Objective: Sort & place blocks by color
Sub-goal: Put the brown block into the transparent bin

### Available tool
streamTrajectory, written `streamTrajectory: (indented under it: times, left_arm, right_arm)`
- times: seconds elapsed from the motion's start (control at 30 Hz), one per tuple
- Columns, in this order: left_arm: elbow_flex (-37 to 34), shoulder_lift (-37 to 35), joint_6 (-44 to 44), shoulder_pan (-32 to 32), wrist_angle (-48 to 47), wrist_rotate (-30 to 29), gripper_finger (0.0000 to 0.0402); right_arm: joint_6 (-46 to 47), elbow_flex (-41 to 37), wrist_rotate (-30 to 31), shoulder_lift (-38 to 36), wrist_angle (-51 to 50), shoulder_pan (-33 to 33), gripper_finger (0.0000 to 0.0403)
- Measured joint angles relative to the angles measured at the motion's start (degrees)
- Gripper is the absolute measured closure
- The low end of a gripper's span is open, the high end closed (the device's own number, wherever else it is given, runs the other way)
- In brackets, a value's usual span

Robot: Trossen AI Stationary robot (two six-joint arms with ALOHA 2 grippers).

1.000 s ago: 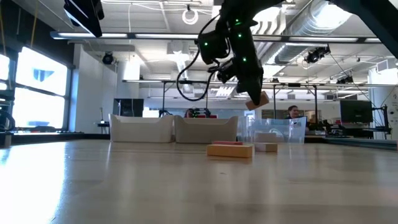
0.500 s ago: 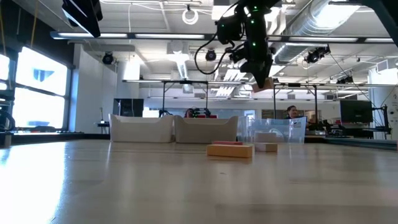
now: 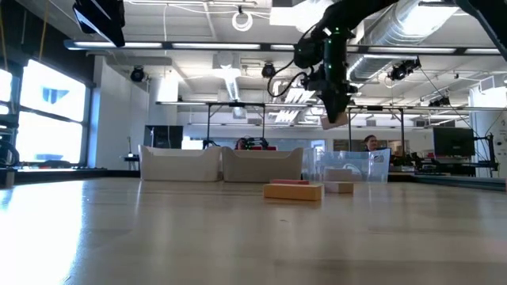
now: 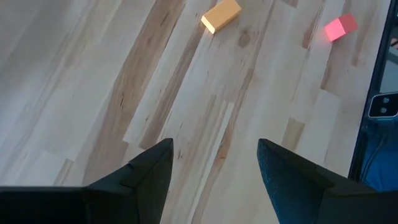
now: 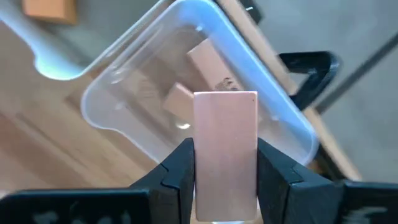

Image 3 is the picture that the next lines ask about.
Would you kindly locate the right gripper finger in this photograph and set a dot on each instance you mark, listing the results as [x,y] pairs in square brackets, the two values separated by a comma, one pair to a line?
[336,105]

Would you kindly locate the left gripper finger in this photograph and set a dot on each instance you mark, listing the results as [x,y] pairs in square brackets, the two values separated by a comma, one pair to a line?
[103,17]

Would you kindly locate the long red wooden block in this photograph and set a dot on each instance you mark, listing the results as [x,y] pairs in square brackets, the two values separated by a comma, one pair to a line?
[289,182]

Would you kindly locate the yellow wooden block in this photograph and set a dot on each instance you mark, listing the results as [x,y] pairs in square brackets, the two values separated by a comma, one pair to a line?
[293,192]

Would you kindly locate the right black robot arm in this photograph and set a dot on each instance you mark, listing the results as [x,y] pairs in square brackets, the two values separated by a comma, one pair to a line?
[356,12]

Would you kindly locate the LED light strip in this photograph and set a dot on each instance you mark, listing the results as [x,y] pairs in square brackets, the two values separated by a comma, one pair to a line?
[281,47]
[119,44]
[481,51]
[412,50]
[216,46]

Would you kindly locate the person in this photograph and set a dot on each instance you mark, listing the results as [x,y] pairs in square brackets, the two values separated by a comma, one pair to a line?
[240,144]
[370,142]

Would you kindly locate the clear plastic bin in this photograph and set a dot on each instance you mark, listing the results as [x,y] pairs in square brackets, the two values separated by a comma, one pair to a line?
[376,166]

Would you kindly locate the bright ceiling light panel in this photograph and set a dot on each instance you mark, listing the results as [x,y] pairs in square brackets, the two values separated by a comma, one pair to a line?
[293,16]

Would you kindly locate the flat red object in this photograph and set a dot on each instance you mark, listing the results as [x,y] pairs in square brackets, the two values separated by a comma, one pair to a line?
[265,148]

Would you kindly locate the white plastic bin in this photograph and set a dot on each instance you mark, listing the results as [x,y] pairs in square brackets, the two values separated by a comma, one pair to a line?
[261,166]
[178,166]

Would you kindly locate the black computer monitor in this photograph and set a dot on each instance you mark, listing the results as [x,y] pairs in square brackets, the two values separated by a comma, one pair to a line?
[453,141]

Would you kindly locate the large bright window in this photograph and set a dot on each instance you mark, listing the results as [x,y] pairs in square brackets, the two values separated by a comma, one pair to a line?
[51,130]

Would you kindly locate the black background rig frame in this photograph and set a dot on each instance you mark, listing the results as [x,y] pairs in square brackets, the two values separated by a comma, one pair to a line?
[237,104]
[374,107]

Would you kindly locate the black overhead camera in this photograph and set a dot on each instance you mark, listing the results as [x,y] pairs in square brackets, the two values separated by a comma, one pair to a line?
[402,70]
[268,70]
[439,102]
[137,74]

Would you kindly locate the silver ventilation duct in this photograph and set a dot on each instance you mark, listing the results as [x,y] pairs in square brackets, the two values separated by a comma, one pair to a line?
[396,27]

